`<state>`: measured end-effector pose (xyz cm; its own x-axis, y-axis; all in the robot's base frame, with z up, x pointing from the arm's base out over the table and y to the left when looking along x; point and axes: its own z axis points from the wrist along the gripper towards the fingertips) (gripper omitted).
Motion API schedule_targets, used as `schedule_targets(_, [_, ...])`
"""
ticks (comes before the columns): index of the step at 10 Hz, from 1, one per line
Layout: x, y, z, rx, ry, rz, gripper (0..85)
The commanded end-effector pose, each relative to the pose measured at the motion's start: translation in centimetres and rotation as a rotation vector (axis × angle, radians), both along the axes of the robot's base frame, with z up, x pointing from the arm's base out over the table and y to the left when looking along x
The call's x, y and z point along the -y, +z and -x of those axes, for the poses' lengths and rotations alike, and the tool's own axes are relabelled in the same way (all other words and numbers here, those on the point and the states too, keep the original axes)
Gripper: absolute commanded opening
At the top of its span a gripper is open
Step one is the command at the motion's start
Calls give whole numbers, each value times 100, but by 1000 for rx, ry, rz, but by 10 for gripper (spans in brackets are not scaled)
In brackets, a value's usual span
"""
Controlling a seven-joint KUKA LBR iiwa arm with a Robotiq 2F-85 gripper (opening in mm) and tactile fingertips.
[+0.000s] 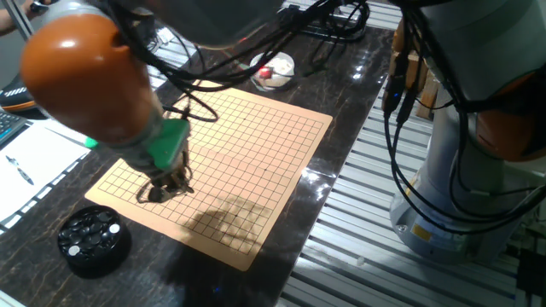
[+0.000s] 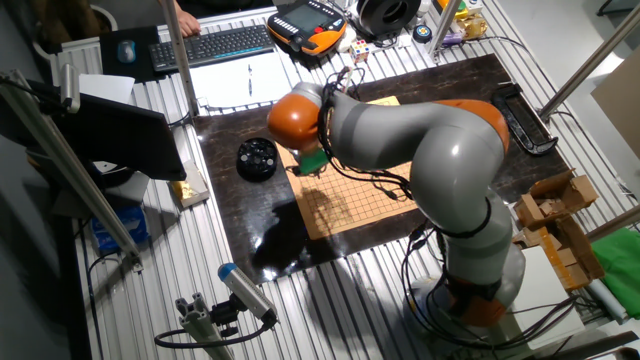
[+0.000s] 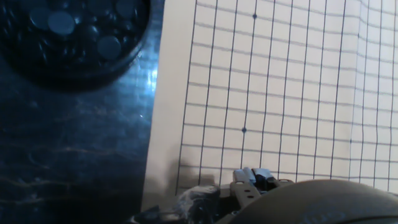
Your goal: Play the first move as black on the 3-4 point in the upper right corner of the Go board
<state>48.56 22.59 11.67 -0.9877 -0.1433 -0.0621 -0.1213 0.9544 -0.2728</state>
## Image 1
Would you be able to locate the tan go board mat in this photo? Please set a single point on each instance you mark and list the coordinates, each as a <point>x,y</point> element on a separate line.
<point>247,162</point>

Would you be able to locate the person's bare hand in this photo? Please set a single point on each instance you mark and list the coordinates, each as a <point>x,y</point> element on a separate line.
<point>36,5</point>

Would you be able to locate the black silver pen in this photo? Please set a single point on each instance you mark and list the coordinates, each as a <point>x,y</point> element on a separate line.
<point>19,169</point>

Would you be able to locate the white go stone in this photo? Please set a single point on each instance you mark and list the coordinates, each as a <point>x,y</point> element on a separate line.
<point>73,250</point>
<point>114,228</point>

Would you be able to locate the black computer keyboard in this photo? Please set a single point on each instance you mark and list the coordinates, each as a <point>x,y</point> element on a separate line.
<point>8,125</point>

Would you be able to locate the white bowl of white stones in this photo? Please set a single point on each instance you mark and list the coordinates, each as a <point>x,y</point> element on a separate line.
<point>281,68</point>

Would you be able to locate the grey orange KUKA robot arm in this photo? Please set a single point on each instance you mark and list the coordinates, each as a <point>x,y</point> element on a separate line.
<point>85,77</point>

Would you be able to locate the aluminium frame pole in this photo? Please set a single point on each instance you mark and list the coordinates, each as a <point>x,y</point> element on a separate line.
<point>19,19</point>

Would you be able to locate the orange black teach pendant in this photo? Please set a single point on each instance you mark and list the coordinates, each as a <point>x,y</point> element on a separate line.
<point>15,100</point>

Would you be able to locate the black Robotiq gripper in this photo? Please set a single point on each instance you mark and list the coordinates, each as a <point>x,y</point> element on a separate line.
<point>175,168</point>

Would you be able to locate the white paper sheet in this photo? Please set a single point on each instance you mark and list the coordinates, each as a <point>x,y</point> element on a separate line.
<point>34,166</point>

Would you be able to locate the cardboard wooden pieces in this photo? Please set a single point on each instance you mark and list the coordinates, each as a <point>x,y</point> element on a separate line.
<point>420,81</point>

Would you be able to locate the person's bare forearm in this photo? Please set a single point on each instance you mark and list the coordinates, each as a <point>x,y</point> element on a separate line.
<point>9,23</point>

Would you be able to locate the black bowl of black stones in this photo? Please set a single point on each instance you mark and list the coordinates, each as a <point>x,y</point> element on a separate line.
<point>91,243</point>

